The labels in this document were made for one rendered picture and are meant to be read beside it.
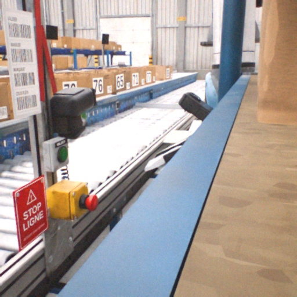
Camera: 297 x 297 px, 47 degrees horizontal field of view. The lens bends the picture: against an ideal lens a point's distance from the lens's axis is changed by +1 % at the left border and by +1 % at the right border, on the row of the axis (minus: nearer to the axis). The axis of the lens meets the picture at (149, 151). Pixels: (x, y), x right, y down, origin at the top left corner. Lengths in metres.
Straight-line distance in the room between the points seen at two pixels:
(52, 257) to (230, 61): 0.62
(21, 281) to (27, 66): 0.44
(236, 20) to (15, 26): 0.42
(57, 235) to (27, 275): 0.12
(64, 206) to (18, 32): 0.37
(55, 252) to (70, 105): 0.35
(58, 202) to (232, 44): 0.52
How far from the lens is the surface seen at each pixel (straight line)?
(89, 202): 0.78
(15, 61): 0.70
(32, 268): 0.83
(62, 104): 0.77
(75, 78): 2.12
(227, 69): 0.45
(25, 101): 0.72
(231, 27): 0.45
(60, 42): 10.77
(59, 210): 0.80
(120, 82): 2.78
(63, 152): 0.78
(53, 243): 0.86
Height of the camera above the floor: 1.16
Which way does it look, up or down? 16 degrees down
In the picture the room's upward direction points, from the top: straight up
